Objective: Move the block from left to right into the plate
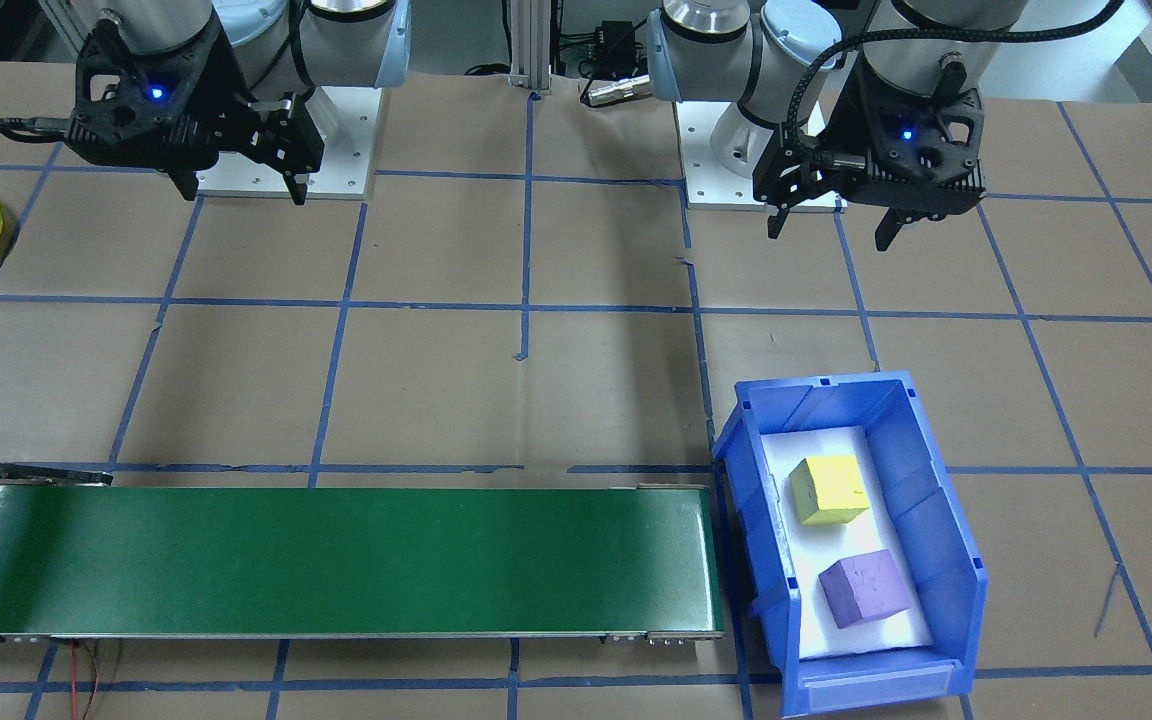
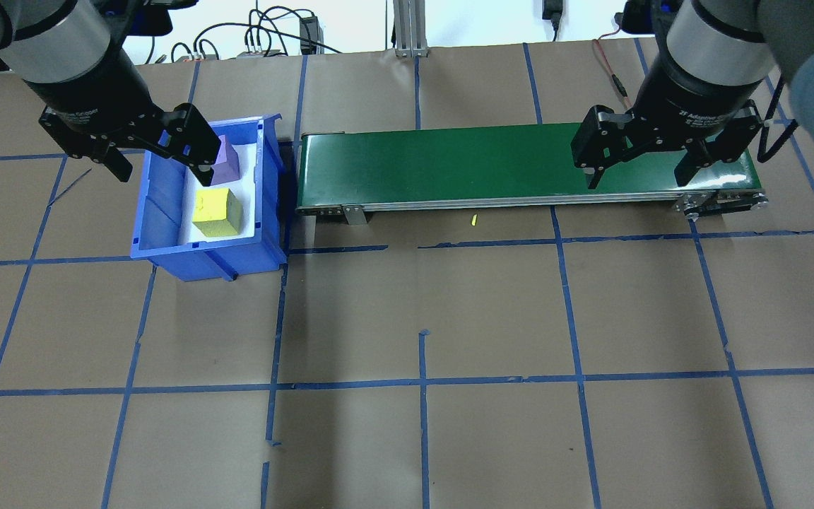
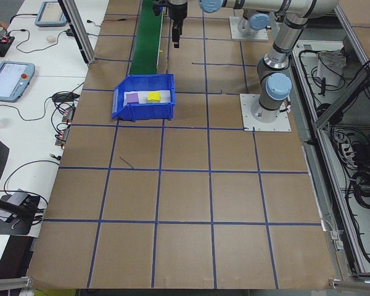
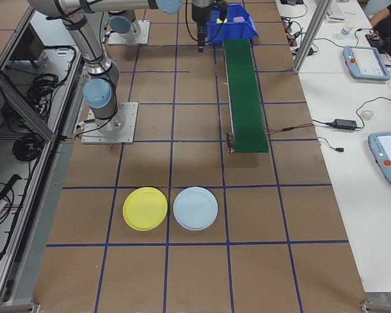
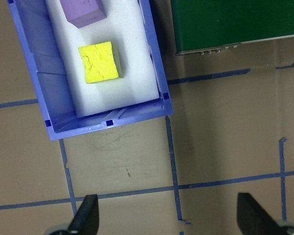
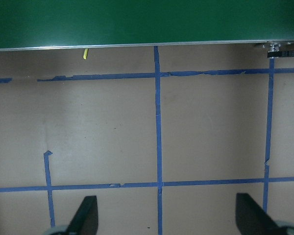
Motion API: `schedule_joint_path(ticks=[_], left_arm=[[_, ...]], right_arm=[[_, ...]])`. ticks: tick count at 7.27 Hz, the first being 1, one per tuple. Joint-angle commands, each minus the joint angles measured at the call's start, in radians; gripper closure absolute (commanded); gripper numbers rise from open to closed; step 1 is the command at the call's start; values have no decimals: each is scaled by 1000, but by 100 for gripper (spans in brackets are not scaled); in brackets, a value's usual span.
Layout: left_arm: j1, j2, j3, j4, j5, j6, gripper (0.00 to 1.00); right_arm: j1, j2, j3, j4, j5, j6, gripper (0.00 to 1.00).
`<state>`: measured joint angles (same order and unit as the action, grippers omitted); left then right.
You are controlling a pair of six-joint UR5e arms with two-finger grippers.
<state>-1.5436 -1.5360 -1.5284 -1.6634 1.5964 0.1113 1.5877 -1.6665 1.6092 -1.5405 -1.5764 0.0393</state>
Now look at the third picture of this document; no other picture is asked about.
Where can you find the white container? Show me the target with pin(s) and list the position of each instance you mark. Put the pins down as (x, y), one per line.
(328, 75)

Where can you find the black electronics box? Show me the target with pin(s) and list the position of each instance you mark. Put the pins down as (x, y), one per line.
(0, 46)

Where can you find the blue plastic storage bin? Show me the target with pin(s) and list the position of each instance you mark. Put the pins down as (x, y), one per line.
(142, 112)

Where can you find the V-shaped metal bar frame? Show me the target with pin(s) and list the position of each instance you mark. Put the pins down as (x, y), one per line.
(308, 160)

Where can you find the light blue teach pendant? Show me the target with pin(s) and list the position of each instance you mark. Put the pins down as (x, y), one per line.
(6, 80)
(50, 12)

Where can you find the black plug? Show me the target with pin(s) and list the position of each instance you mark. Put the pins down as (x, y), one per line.
(69, 32)

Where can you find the white computer mouse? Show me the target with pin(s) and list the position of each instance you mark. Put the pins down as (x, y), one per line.
(50, 39)

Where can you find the gray crumpled cloth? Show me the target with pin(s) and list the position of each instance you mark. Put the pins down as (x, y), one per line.
(334, 58)

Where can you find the aluminium profile bar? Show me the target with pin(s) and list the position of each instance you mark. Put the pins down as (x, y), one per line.
(9, 283)

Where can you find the yellow foam block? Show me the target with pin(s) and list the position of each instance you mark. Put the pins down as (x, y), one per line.
(154, 97)

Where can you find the white power strip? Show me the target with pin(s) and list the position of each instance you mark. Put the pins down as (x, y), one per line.
(345, 148)

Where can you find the black power adapter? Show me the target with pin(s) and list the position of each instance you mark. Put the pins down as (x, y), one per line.
(63, 97)

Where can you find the white foam liner sheet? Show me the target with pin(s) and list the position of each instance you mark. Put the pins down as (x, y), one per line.
(142, 97)

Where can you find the small metal corner bracket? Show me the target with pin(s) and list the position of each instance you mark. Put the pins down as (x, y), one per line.
(336, 283)

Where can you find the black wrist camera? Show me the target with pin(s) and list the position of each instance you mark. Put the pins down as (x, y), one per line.
(156, 7)

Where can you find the aluminium profile post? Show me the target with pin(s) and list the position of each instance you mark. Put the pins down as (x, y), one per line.
(80, 34)

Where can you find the small circuit board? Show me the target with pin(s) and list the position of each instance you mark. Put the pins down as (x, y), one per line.
(69, 114)
(62, 137)

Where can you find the purple foam block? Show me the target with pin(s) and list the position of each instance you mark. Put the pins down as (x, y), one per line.
(132, 97)

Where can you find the black power adapter box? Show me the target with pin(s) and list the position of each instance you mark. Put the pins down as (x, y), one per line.
(18, 222)

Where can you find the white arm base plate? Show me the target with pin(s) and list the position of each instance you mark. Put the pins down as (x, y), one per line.
(249, 123)
(234, 34)

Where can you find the green conveyor belt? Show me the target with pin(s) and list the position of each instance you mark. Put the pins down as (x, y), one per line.
(145, 37)

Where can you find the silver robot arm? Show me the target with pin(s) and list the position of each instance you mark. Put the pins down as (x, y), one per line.
(259, 22)
(280, 52)

